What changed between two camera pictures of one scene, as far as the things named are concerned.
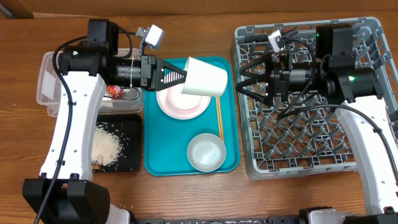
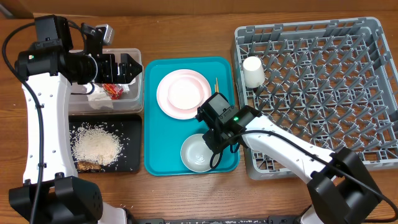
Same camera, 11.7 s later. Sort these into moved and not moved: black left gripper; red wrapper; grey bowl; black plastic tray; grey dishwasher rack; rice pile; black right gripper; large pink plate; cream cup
Moved: black left gripper; grey bowl; cream cup; black right gripper
Not moved: rice pile; grey dishwasher rack; red wrapper; black plastic tray; large pink plate
